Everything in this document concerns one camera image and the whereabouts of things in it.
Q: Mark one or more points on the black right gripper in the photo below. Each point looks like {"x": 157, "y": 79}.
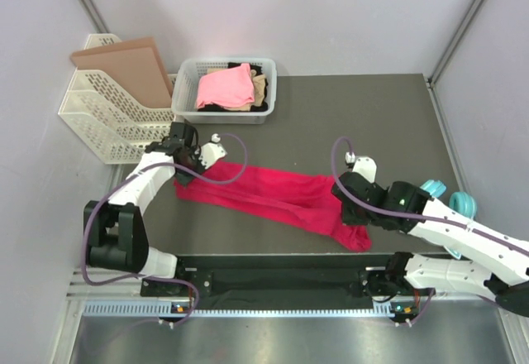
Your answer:
{"x": 350, "y": 219}

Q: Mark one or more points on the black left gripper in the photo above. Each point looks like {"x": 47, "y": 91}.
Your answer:
{"x": 195, "y": 155}

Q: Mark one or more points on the red t shirt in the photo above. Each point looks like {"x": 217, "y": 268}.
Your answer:
{"x": 299, "y": 200}

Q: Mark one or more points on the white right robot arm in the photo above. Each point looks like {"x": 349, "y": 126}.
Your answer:
{"x": 493, "y": 265}

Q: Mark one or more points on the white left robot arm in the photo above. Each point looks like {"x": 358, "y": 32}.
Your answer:
{"x": 114, "y": 235}

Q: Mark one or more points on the white plastic laundry basket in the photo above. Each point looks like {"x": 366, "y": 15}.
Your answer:
{"x": 186, "y": 89}

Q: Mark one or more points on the cream mesh file organizer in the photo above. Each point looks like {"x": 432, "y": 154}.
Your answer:
{"x": 106, "y": 117}

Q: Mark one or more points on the light pink t shirt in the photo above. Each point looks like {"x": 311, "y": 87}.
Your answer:
{"x": 230, "y": 88}

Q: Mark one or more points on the brown cardboard folder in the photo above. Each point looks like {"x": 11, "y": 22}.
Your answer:
{"x": 134, "y": 64}

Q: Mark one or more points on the tan t shirt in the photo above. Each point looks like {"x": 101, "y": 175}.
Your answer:
{"x": 260, "y": 84}

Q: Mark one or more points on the teal cat ear headphones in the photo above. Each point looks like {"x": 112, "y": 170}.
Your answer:
{"x": 460, "y": 202}

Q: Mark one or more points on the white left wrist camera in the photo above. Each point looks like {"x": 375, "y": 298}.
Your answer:
{"x": 211, "y": 152}

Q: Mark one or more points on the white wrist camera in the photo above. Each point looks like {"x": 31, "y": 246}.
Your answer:
{"x": 362, "y": 165}
{"x": 211, "y": 152}

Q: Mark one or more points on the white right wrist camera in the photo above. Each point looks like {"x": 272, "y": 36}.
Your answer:
{"x": 362, "y": 165}

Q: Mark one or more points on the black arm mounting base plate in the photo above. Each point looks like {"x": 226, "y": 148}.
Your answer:
{"x": 289, "y": 282}

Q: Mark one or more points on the white slotted cable duct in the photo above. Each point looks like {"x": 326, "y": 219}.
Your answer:
{"x": 177, "y": 308}

